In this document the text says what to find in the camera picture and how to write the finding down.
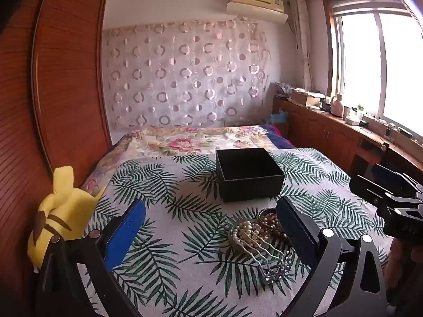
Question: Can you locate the wooden wardrobe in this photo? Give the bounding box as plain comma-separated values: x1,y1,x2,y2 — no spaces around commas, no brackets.
0,0,113,291

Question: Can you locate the white window curtain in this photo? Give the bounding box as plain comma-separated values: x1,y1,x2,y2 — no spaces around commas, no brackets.
288,0,314,91

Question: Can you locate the person's right hand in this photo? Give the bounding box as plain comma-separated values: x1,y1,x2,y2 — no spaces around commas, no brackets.
387,238,423,304

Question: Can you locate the wall air conditioner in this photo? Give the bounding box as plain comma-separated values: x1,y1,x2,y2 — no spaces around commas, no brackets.
226,0,287,24

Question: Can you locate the pink bottle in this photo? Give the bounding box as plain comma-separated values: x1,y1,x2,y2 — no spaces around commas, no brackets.
331,94,344,117

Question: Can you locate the black square box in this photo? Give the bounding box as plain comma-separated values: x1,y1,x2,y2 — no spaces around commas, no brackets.
215,147,285,203

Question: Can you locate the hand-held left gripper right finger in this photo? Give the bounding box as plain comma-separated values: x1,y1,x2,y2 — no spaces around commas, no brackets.
277,197,387,317

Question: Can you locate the cardboard box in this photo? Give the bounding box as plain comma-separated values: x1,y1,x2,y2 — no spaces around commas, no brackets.
290,90,327,108

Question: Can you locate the window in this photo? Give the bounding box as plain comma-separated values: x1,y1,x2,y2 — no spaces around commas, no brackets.
321,0,423,146

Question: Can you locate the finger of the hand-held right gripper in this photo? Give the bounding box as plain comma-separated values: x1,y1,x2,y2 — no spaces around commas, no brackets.
371,164,423,199
350,174,423,219

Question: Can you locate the brown bead bracelet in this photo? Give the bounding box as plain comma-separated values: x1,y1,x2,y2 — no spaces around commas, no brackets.
257,208,289,242

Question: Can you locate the patterned cloth bag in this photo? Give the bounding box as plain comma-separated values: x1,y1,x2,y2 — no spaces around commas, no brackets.
274,81,293,99

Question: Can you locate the rhinestone hair clip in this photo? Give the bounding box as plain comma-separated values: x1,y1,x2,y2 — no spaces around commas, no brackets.
263,254,295,285

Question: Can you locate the wooden cabinet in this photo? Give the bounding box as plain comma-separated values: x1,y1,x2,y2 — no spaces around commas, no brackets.
272,96,423,189

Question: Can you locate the circle patterned curtain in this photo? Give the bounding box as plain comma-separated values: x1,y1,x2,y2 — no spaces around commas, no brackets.
102,19,272,130

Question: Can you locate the yellow plush toy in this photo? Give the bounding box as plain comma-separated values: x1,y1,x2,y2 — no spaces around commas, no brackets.
28,166,107,273

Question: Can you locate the palm leaf bed sheet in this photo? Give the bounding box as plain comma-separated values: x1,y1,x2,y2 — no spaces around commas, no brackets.
82,147,391,317

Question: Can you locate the silver hair comb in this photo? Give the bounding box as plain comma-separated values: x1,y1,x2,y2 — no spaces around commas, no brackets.
244,228,295,271

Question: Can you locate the dark blue blanket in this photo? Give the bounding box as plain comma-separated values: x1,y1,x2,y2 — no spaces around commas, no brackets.
260,124,298,150

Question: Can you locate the floral blanket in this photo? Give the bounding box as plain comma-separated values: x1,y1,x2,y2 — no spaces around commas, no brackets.
80,125,275,199

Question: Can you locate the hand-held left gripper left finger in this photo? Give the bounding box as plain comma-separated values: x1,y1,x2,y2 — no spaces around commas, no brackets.
35,200,146,317

